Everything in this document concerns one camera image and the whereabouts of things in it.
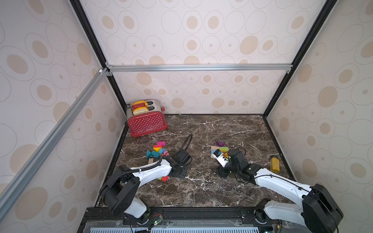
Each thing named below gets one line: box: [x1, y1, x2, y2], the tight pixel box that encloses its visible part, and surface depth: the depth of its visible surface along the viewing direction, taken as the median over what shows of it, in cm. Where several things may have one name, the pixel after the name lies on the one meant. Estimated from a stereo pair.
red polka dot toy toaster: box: [126, 99, 169, 138], surface depth 101 cm
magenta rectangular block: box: [156, 141, 167, 147], surface depth 105 cm
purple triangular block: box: [217, 141, 226, 148], surface depth 103 cm
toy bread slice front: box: [132, 106, 150, 116], surface depth 96 cm
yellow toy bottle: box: [269, 156, 281, 174], surface depth 90 cm
